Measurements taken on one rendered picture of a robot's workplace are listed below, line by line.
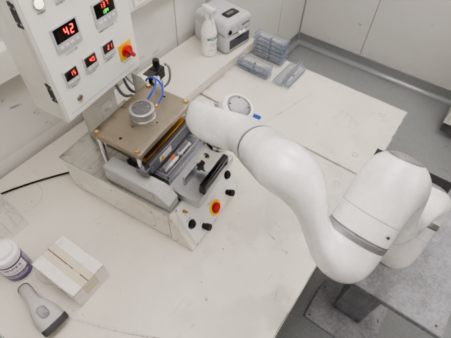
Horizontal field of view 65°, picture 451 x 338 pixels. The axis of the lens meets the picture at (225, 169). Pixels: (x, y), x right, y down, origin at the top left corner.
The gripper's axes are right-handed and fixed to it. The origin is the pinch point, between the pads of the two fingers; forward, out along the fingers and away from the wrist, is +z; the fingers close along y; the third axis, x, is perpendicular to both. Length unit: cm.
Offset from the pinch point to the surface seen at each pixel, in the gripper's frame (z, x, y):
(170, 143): -0.1, 12.2, -0.8
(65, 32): -25, 45, -8
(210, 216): 19.6, -12.0, -3.7
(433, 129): 65, -116, 186
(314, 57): 103, -12, 225
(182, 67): 38, 41, 62
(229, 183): 18.3, -10.8, 11.2
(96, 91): -4.5, 38.3, -4.3
